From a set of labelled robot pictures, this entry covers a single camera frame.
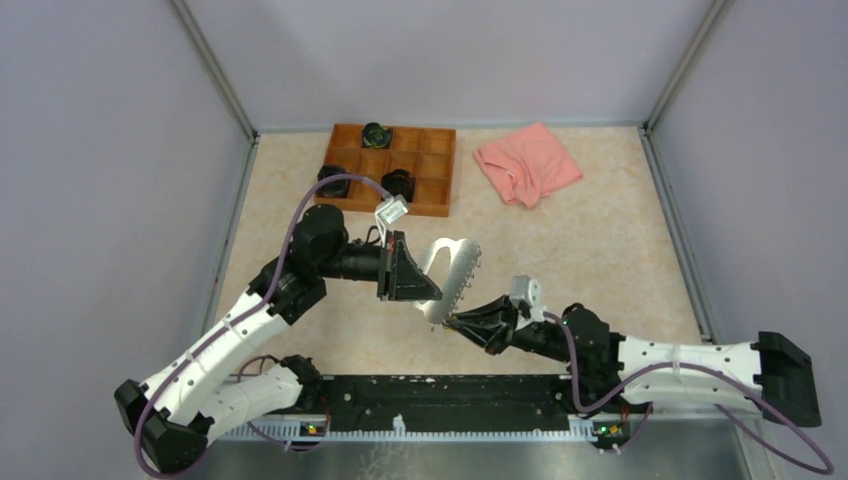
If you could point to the orange wooden compartment tray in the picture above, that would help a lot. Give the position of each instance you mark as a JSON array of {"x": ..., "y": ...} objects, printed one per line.
[{"x": 428, "y": 153}]

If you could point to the black rolled belt middle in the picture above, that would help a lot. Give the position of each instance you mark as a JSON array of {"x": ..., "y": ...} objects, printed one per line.
[{"x": 400, "y": 182}]

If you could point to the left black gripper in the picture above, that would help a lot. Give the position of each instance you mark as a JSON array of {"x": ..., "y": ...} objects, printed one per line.
[{"x": 407, "y": 281}]

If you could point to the white slotted cable duct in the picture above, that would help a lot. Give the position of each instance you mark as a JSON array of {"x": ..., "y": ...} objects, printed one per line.
[{"x": 289, "y": 431}]

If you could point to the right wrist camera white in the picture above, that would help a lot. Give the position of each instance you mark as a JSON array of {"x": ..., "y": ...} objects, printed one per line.
[{"x": 526, "y": 295}]

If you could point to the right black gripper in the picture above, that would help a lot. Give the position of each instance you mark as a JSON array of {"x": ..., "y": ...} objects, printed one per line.
[{"x": 479, "y": 324}]

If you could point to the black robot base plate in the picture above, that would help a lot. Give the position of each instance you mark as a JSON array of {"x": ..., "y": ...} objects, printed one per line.
[{"x": 441, "y": 403}]

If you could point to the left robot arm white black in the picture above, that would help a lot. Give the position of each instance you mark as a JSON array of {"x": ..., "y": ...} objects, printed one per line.
[{"x": 177, "y": 413}]

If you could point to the black rolled belt top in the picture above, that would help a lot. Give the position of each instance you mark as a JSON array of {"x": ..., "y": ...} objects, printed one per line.
[{"x": 376, "y": 136}]

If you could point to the pink folded cloth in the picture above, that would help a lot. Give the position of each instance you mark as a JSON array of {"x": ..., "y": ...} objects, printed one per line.
[{"x": 527, "y": 165}]

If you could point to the black rolled belt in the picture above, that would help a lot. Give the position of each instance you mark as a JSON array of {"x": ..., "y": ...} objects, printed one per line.
[
  {"x": 400, "y": 182},
  {"x": 376, "y": 136},
  {"x": 336, "y": 189}
]

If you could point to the metal key holder plate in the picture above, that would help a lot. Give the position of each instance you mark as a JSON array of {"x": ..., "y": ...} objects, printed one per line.
[{"x": 464, "y": 257}]

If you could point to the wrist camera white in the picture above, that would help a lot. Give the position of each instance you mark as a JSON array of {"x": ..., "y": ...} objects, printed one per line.
[
  {"x": 391, "y": 210},
  {"x": 526, "y": 295}
]

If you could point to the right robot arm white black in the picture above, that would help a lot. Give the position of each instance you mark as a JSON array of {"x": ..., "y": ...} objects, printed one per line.
[{"x": 770, "y": 375}]

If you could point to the aluminium frame rails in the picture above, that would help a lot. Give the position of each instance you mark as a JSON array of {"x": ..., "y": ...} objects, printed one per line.
[{"x": 699, "y": 299}]

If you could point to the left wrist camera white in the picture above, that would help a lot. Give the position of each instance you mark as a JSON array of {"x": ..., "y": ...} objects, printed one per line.
[{"x": 391, "y": 210}]

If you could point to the black rolled belt left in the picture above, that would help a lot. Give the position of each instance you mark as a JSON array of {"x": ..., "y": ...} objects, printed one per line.
[{"x": 336, "y": 189}]

